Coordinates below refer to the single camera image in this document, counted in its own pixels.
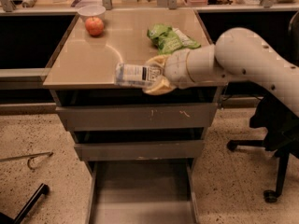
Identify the grey drawer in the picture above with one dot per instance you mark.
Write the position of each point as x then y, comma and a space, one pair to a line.
139, 150
136, 117
142, 192

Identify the top grey drawer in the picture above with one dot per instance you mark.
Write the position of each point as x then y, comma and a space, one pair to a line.
136, 117

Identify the middle grey drawer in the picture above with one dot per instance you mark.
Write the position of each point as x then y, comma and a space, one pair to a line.
139, 150

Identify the bottom grey drawer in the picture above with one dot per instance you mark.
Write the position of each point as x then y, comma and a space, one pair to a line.
142, 192

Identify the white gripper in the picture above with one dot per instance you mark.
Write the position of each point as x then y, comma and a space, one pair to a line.
176, 68

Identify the black office chair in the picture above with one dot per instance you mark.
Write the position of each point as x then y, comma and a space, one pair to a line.
281, 124

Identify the white bowl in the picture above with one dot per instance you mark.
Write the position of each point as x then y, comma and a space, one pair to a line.
92, 11

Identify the red apple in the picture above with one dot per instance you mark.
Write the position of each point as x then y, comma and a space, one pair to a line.
94, 26

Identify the grey drawer cabinet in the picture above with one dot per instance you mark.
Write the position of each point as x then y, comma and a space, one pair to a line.
83, 74

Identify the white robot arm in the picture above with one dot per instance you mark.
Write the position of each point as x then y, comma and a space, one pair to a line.
238, 54

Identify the metal hooked rod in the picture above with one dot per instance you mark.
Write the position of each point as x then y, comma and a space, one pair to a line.
28, 157

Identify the green chip bag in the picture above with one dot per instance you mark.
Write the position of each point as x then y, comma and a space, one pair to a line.
168, 39

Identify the black chair leg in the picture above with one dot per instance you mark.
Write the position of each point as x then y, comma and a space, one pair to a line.
43, 189

